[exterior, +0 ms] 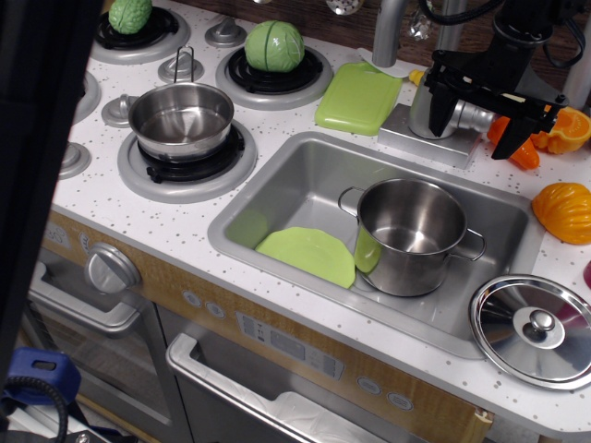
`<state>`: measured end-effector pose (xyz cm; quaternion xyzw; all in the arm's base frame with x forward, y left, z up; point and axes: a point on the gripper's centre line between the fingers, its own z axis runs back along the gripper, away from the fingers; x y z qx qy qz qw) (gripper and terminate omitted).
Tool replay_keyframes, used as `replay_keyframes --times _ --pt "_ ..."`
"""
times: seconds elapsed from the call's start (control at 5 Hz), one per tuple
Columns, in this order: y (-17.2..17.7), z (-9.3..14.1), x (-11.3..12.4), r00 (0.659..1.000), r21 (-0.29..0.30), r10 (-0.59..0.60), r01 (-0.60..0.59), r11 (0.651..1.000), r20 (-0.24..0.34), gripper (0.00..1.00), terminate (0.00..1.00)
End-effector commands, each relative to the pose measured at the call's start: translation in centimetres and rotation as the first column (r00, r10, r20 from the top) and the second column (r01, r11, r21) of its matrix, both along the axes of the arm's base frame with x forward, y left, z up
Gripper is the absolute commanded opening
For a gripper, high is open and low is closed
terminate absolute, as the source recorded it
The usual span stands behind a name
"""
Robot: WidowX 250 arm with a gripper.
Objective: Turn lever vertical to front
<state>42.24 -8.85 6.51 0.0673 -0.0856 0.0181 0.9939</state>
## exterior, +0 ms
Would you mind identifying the blue clamp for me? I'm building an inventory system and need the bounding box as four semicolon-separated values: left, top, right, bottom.
4;347;81;405

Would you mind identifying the purple toy at edge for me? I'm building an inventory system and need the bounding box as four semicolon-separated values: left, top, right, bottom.
583;262;591;287

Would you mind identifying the steel pot lid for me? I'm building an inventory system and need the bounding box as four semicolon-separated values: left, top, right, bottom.
468;274;590;390

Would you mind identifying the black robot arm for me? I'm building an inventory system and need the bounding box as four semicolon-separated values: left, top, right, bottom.
425;1;568;160

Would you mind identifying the silver faucet body with base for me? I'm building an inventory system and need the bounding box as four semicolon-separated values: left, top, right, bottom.
378;78;482;169

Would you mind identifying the back left stove burner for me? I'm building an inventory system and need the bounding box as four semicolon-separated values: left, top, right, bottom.
90;6;190;65

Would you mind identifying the back right stove burner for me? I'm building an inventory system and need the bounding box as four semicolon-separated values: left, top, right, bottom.
215;47;333;111

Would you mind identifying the black foreground post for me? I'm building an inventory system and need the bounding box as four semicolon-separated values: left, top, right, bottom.
1;1;103;375

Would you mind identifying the silver faucet spout pipe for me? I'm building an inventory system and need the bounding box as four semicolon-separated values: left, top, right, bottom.
372;0;408;67

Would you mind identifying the front left stove burner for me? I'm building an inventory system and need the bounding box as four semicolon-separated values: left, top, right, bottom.
73;72;101;125

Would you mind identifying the grey dishwasher door handle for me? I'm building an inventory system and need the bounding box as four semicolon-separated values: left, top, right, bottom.
165;332;407;443

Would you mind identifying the silver oven dial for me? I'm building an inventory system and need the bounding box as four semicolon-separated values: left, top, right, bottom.
84;242;141;294

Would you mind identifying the orange toy pepper half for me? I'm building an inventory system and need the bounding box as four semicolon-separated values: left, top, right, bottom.
530;106;590;154

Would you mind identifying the green plastic plate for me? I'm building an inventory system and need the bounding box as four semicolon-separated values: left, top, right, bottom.
255;227;356;289

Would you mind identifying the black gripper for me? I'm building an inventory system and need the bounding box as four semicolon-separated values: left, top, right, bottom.
425;50;569;160

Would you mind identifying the black braided cable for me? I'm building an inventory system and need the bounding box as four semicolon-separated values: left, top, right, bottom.
2;376;70;443

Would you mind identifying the green cutting board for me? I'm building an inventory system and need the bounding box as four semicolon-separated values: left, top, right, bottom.
314;62;403;137

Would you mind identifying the silver faucet lever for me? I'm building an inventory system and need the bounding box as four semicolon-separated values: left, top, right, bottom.
449;100;498;133

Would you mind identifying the yellow toy corn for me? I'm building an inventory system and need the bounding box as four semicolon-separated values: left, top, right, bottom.
408;69;425;86

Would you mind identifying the tall steel pot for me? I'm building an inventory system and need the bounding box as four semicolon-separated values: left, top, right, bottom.
337;178;487;297

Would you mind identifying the stove burner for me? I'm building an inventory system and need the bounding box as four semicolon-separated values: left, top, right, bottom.
117;122;258;204
215;47;333;111
90;6;190;65
73;72;101;125

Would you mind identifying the front right stove burner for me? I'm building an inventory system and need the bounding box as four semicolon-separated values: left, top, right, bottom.
117;122;258;204

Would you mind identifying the grey stove knob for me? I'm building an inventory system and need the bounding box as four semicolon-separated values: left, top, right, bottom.
158;51;204;83
101;94;139;128
58;142;91;180
205;18;247;48

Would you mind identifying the orange toy carrot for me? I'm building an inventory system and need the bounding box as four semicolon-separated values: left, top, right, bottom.
487;116;540;170

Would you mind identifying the small steel saucepan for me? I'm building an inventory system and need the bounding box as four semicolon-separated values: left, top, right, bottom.
128;46;235;162

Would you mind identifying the grey sink basin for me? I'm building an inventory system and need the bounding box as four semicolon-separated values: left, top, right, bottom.
208;132;544;359

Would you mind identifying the grey oven door handle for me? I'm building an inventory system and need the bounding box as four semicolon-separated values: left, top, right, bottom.
29;262;140;339

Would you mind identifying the green toy cabbage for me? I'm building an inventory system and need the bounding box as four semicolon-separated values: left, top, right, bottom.
245;20;306;73

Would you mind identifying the green toy lettuce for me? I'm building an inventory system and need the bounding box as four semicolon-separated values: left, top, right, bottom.
108;0;152;35

